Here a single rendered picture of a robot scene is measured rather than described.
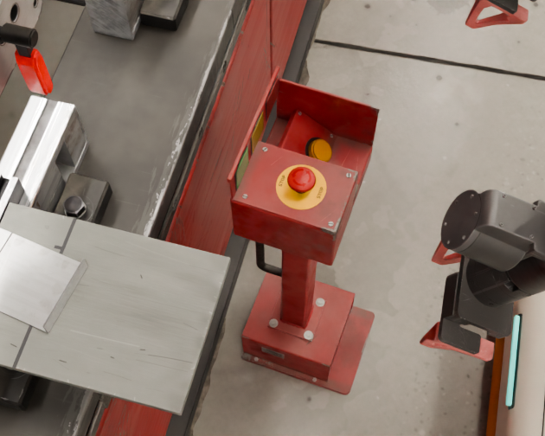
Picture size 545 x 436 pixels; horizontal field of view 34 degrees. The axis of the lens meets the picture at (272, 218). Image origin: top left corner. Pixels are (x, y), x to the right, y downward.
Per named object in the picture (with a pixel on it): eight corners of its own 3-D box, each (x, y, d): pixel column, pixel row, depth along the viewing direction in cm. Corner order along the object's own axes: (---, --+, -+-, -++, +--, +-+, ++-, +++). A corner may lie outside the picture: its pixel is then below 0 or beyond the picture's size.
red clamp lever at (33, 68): (53, 100, 90) (28, 40, 81) (15, 91, 90) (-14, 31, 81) (59, 86, 90) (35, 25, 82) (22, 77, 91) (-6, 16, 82)
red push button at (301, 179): (310, 205, 127) (310, 193, 123) (283, 196, 127) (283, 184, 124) (318, 182, 128) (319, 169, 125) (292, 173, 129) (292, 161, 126)
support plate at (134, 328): (181, 416, 92) (180, 413, 91) (-55, 351, 95) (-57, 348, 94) (231, 260, 99) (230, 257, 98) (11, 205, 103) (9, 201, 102)
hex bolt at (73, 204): (81, 221, 111) (79, 215, 110) (61, 215, 111) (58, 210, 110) (89, 202, 112) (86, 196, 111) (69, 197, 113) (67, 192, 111)
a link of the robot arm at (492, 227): (636, 285, 73) (639, 194, 77) (526, 236, 69) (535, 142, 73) (535, 317, 83) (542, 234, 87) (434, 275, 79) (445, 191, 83)
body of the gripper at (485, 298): (445, 320, 87) (494, 303, 81) (458, 227, 91) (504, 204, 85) (498, 341, 89) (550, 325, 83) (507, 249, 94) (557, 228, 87)
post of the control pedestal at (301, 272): (304, 329, 187) (314, 215, 139) (280, 321, 188) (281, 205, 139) (313, 306, 189) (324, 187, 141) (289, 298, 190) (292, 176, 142)
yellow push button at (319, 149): (319, 170, 138) (328, 167, 136) (300, 157, 136) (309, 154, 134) (327, 150, 139) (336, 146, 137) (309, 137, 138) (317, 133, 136)
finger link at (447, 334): (395, 354, 93) (449, 336, 85) (405, 291, 96) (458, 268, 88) (448, 374, 95) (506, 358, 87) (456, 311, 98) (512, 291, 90)
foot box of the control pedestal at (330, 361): (348, 396, 193) (352, 381, 182) (240, 358, 197) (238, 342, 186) (375, 314, 201) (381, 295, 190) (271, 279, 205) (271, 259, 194)
